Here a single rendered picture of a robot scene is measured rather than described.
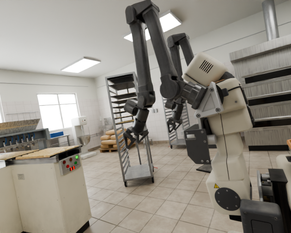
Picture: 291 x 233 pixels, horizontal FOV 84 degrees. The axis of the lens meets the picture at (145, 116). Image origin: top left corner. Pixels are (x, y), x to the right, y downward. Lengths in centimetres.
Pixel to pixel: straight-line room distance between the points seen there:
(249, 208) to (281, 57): 338
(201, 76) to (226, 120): 22
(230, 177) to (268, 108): 312
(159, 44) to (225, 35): 444
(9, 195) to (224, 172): 217
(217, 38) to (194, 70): 437
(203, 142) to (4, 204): 214
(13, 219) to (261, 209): 231
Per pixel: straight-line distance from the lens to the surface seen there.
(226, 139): 82
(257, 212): 78
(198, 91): 62
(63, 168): 184
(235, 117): 78
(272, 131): 393
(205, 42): 518
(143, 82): 74
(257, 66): 388
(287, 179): 89
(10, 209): 246
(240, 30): 510
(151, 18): 78
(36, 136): 264
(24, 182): 225
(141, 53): 77
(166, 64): 70
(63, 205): 194
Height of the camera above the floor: 116
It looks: 2 degrees down
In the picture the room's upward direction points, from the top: 10 degrees counter-clockwise
